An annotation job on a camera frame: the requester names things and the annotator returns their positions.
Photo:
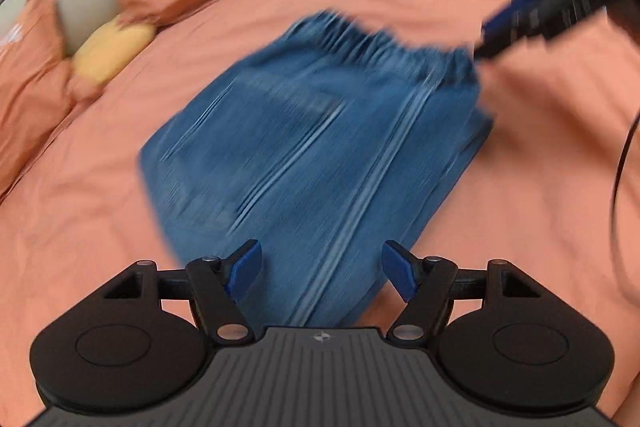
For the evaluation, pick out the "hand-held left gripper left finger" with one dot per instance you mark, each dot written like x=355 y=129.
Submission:
x=247 y=264

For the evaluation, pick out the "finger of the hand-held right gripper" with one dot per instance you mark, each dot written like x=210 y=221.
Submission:
x=507 y=24

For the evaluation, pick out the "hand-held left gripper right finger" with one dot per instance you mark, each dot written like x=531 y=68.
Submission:
x=400 y=268

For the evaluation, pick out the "blue denim pants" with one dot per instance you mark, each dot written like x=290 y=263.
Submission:
x=300 y=157

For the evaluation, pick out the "orange bed sheet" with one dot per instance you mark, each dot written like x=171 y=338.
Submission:
x=525 y=157

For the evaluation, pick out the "yellow cushion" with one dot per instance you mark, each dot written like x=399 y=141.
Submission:
x=112 y=52

